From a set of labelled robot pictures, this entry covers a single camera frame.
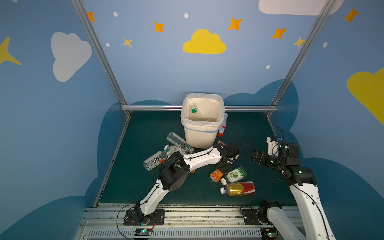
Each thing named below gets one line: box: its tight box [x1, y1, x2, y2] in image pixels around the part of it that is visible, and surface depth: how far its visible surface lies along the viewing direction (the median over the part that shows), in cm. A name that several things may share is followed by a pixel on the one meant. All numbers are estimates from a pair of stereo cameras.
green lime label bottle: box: [220, 166, 248, 186], surface depth 88 cm
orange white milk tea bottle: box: [209, 169, 224, 183], surface depth 86 cm
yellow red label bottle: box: [220, 181, 256, 196], surface depth 80 cm
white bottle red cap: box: [218, 112, 228, 138], surface depth 110 cm
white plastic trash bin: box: [180, 93, 225, 149], surface depth 93 cm
